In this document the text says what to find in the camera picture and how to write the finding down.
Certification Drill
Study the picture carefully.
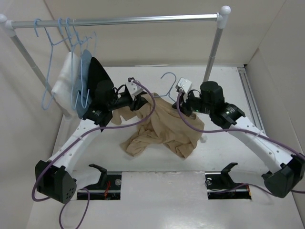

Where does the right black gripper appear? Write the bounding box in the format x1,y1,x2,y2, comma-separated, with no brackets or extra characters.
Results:
173,89,214,117

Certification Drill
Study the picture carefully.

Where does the light blue wire hanger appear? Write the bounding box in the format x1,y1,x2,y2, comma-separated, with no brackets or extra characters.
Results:
154,72,177,103

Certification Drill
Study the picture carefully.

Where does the beige t shirt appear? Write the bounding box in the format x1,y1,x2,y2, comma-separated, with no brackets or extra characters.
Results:
112,94,204,158

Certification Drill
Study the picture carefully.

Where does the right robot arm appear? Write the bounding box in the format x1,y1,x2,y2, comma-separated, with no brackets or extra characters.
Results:
176,78,305,198

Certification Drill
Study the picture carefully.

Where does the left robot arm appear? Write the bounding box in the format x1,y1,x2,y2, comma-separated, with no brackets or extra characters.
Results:
31,78,153,204

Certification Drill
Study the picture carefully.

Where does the black shirt on hanger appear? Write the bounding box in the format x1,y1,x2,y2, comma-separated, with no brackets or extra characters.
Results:
87,57,114,104

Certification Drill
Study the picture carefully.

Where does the blue shirt on hanger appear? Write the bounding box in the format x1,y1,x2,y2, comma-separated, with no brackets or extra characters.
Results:
73,50,92,119

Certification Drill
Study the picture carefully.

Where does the white shirt on hanger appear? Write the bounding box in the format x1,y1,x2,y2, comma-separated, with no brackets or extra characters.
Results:
51,52,80,116

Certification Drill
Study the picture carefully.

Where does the empty light blue hanger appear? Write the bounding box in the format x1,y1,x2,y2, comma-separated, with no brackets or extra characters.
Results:
41,18,68,110

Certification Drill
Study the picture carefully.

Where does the metal clothes rack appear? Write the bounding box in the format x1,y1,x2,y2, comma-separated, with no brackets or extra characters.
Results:
0,5,232,144

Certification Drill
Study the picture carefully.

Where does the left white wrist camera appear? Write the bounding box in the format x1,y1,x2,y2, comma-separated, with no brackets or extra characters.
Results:
125,82,143,99

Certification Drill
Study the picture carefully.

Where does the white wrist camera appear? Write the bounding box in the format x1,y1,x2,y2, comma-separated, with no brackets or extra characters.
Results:
125,82,143,99
175,77,193,94

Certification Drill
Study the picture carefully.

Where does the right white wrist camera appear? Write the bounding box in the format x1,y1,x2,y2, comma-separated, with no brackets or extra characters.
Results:
175,77,193,94

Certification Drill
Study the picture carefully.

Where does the aluminium rail on table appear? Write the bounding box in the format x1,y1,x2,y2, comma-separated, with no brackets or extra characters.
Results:
237,67,264,131

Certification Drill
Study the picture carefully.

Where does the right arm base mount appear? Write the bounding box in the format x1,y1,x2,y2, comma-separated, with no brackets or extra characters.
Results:
204,162,252,200

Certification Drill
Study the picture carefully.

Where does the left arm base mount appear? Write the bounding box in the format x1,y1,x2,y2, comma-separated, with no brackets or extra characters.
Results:
77,164,122,200

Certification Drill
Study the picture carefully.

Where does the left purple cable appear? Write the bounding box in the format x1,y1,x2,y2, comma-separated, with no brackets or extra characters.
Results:
31,77,157,228

